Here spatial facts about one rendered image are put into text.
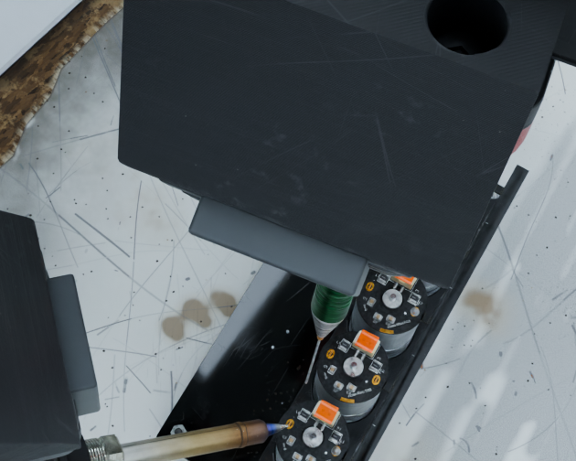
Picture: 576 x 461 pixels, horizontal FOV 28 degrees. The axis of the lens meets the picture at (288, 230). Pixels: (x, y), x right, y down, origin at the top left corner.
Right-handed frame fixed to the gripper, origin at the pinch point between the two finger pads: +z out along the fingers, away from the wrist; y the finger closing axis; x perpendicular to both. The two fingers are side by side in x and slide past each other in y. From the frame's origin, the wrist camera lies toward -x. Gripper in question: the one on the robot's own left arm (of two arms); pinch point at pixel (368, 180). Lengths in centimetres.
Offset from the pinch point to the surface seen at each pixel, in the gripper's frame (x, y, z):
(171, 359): 3.5, -5.7, 18.4
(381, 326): 4.0, 1.6, 11.6
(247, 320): 5.3, -3.4, 16.6
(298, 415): 0.3, 0.1, 12.9
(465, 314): 9.3, 4.6, 16.3
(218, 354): 3.7, -3.9, 17.1
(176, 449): -3.1, -3.0, 11.8
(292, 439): -0.5, 0.2, 13.1
